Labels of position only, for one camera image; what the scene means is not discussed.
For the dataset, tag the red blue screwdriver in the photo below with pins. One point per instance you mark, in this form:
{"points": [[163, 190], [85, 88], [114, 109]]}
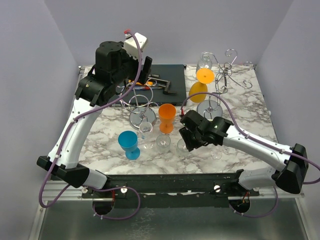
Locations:
{"points": [[146, 88]]}

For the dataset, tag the orange plastic goblet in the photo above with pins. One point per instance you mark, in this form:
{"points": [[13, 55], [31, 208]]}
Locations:
{"points": [[167, 113]]}

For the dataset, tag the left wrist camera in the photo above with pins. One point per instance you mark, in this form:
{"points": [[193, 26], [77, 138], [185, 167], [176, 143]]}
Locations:
{"points": [[130, 46]]}

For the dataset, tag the lying clear wine glass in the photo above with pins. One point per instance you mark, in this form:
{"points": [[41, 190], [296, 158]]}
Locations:
{"points": [[215, 154]]}

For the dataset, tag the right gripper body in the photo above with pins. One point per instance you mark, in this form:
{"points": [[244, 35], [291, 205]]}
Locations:
{"points": [[198, 136]]}

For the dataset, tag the yellow plastic goblet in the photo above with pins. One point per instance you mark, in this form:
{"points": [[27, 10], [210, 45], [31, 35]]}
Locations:
{"points": [[204, 77]]}

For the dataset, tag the blue plastic goblet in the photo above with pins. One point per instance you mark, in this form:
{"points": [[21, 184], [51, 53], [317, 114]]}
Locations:
{"points": [[128, 141]]}

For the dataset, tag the tall chrome glass rack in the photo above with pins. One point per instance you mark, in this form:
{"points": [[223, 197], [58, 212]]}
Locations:
{"points": [[211, 108]]}

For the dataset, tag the black mounting base rail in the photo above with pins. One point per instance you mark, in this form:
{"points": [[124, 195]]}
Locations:
{"points": [[127, 191]]}

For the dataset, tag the small chrome ring rack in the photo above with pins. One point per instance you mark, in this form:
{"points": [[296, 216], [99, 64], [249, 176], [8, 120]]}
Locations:
{"points": [[139, 107]]}

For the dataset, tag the clear stemmed glass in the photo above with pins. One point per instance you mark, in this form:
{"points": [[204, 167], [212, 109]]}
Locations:
{"points": [[146, 135]]}

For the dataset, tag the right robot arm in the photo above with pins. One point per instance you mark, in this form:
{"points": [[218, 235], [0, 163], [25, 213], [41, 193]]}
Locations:
{"points": [[287, 166]]}

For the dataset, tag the ribbed clear wine glass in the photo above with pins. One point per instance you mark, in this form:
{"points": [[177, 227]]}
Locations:
{"points": [[205, 61]]}

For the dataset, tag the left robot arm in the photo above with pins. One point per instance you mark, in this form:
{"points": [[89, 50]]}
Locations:
{"points": [[115, 62]]}

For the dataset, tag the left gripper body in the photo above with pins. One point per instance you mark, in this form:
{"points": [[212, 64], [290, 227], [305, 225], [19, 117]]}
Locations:
{"points": [[129, 67]]}

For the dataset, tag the dark grey tray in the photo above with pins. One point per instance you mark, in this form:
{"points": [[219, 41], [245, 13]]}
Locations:
{"points": [[175, 73]]}

